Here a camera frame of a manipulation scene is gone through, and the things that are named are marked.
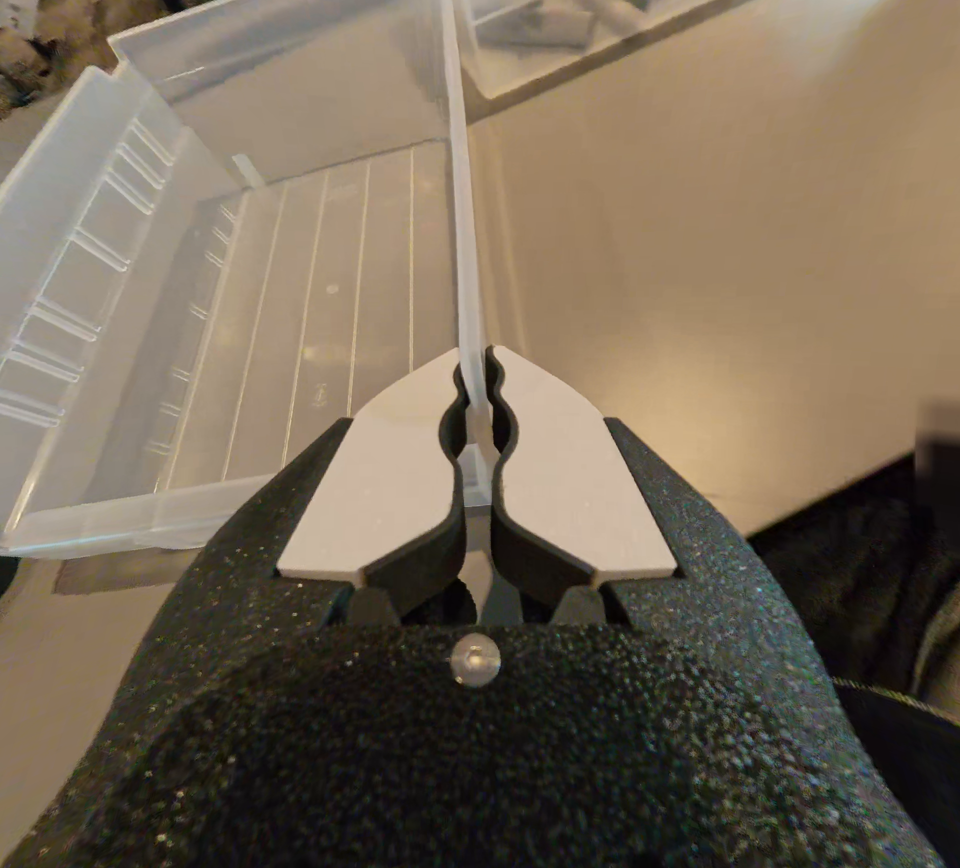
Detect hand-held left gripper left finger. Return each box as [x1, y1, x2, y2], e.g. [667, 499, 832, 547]
[278, 348, 471, 587]

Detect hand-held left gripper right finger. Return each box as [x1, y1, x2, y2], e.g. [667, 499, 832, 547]
[483, 346, 679, 587]

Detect clear plastic bin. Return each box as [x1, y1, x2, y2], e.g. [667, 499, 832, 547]
[0, 0, 511, 565]
[387, 0, 829, 104]

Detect person's torso in dark jacket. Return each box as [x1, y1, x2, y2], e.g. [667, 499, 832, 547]
[747, 396, 960, 868]

